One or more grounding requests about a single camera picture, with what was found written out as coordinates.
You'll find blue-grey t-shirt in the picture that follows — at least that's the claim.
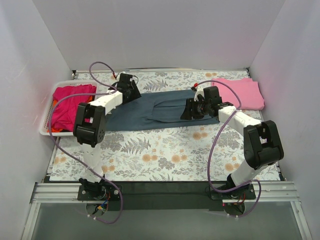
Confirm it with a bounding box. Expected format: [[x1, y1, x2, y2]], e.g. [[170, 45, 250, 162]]
[[105, 89, 219, 132]]

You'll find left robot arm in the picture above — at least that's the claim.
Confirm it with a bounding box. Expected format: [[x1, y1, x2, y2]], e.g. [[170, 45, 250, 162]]
[[73, 72, 141, 200]]

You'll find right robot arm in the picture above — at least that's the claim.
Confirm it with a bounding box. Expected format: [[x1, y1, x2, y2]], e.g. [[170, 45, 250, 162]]
[[180, 84, 284, 199]]

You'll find folded pink t-shirt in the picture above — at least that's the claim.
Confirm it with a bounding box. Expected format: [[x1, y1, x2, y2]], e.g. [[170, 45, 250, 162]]
[[211, 78, 265, 111]]

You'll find floral table mat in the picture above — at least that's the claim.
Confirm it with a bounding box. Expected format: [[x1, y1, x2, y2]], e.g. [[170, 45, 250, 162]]
[[49, 71, 282, 182]]

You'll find magenta t-shirt in basket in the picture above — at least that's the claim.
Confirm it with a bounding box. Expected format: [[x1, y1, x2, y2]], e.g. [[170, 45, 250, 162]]
[[51, 84, 96, 132]]

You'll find orange garment in basket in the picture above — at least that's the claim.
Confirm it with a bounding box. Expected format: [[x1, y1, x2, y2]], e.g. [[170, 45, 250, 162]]
[[51, 99, 63, 133]]

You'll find white plastic basket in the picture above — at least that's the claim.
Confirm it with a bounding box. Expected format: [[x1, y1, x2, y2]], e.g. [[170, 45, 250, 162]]
[[39, 79, 100, 136]]

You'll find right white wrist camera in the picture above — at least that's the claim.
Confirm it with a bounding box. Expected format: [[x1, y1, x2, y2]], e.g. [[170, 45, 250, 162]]
[[191, 83, 204, 102]]

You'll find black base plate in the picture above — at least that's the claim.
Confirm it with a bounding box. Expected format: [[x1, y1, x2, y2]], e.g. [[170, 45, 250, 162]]
[[77, 181, 256, 211]]

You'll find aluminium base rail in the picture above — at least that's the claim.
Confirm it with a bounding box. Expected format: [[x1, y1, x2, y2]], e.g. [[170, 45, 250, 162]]
[[30, 181, 312, 240]]

